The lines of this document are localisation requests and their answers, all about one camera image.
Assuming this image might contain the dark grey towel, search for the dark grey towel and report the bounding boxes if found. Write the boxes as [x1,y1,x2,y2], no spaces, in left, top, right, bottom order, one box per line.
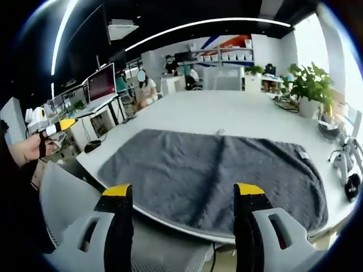
[97,129,330,233]

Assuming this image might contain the person's left hand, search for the person's left hand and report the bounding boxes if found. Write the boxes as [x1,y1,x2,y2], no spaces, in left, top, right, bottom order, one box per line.
[10,131,62,168]

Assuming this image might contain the white standing desk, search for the white standing desk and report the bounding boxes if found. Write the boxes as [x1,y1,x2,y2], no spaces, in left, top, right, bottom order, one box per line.
[70,93,127,131]

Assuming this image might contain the computer monitor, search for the computer monitor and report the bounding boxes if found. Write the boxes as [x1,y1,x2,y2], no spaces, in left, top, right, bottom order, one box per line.
[86,62,119,104]

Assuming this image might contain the ceiling light strip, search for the ceiling light strip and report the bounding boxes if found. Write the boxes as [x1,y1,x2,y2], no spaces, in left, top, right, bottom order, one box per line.
[50,0,81,77]
[124,17,292,52]

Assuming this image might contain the black round cap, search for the black round cap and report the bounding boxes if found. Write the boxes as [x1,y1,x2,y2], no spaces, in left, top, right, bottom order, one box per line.
[344,173,362,203]

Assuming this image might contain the white handheld controller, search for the white handheld controller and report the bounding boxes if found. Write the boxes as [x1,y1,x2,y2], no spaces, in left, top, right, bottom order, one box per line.
[328,137,362,185]

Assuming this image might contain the ceiling air conditioner unit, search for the ceiling air conditioner unit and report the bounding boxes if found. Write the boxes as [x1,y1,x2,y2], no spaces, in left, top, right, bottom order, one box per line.
[107,19,140,41]

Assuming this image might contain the black and white headset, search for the black and white headset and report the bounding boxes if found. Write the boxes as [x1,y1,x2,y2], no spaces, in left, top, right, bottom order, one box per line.
[317,118,340,140]

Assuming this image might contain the green potted plant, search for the green potted plant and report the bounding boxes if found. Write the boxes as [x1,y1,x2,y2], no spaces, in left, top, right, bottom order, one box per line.
[285,62,335,119]

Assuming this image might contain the wide window with blinds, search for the wide window with blinds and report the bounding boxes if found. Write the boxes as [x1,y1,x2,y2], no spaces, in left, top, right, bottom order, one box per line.
[341,55,363,114]

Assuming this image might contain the metal shelf rack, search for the metal shelf rack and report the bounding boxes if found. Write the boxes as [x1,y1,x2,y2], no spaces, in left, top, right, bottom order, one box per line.
[187,39,255,68]

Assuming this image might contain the row of white storage bins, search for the row of white storage bins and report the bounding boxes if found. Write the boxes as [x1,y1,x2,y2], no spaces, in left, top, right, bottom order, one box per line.
[196,52,254,62]

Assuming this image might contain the small green plant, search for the small green plant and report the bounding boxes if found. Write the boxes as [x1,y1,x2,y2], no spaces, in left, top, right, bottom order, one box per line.
[244,65,265,77]

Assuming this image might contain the narrow window with blinds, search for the narrow window with blinds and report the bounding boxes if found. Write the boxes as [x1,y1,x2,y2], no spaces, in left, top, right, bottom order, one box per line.
[294,13,331,78]

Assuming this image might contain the black chair cable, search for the black chair cable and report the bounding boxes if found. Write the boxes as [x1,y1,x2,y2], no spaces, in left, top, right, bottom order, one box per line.
[210,242,218,272]

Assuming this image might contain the tangled black table cables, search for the tangled black table cables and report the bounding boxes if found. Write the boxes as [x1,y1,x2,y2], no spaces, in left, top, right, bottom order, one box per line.
[274,95,301,114]

